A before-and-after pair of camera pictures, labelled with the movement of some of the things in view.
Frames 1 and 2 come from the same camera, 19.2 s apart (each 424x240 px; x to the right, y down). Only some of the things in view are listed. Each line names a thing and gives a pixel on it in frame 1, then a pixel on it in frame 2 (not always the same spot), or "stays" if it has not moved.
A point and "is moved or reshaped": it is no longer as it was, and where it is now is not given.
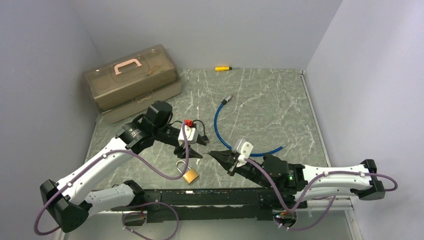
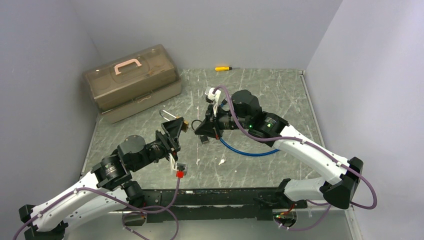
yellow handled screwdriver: (223, 68) stays
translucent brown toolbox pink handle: (125, 88) stays
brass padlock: (190, 175) is moved or reshaped
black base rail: (166, 205) stays
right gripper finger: (226, 158) to (206, 129)
